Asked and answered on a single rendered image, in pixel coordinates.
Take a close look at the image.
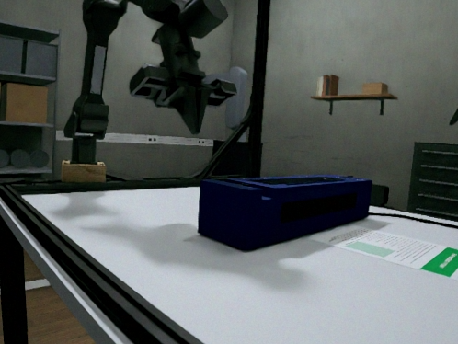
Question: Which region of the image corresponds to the white laminating pouch with green label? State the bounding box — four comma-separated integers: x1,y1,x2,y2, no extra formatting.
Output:
305,224,458,281

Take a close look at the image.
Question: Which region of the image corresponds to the blue laminator body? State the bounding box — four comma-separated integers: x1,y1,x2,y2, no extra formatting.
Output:
198,175,458,251

